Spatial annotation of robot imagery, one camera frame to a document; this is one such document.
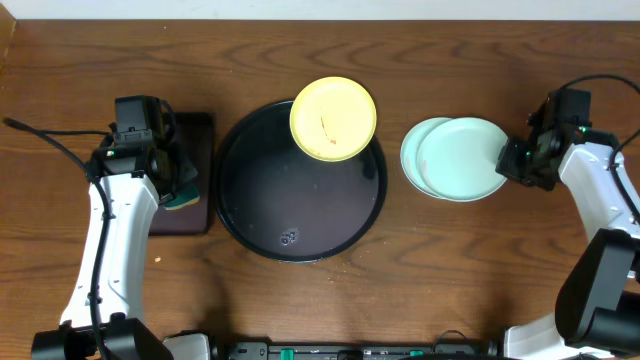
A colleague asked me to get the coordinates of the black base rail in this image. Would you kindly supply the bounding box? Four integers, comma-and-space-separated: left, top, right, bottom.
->
224, 330, 503, 360

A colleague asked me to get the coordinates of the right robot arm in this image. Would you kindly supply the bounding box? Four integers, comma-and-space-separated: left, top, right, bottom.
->
496, 127, 639, 359

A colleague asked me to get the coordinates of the dark rectangular tray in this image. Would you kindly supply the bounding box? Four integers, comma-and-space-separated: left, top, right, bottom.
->
150, 112, 215, 236

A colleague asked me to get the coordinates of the mint plate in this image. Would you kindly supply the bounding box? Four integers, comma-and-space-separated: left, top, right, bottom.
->
416, 117, 508, 202
400, 117, 450, 199

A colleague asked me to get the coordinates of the yellow plate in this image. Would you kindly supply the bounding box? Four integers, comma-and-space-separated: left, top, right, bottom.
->
289, 76, 377, 162

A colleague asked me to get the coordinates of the green yellow sponge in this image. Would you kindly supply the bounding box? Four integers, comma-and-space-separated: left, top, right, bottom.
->
163, 183, 200, 211

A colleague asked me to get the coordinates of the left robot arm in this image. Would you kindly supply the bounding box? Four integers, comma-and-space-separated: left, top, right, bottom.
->
31, 143, 214, 360

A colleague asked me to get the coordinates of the round black tray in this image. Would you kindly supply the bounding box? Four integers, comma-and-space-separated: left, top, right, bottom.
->
214, 101, 388, 263

